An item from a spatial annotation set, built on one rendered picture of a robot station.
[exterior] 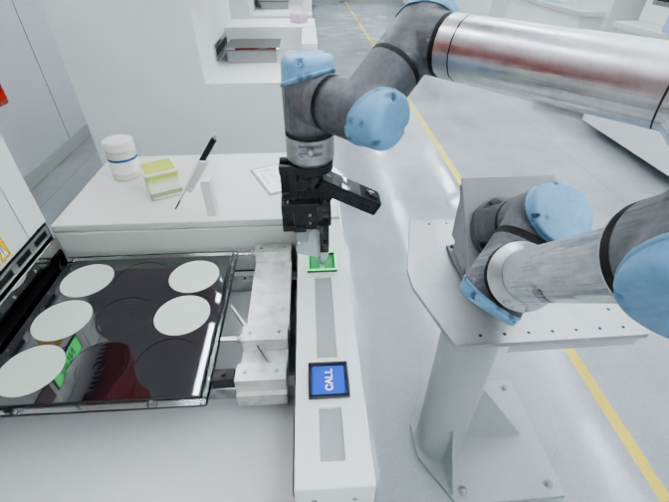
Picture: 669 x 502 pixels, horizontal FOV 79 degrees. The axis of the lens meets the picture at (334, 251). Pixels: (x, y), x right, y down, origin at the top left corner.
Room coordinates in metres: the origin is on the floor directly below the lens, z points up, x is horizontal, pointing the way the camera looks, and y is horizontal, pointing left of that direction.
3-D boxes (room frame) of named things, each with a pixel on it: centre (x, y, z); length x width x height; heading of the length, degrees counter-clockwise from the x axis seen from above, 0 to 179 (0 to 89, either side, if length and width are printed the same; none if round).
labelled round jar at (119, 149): (0.95, 0.53, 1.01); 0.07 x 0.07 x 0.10
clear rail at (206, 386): (0.52, 0.21, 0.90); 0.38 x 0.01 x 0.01; 3
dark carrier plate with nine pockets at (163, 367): (0.51, 0.39, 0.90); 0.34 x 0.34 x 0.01; 3
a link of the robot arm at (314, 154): (0.59, 0.04, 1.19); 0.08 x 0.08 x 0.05
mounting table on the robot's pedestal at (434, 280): (0.75, -0.40, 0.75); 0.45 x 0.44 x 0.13; 94
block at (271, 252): (0.71, 0.14, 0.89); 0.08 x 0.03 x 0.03; 93
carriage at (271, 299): (0.55, 0.13, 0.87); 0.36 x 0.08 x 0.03; 3
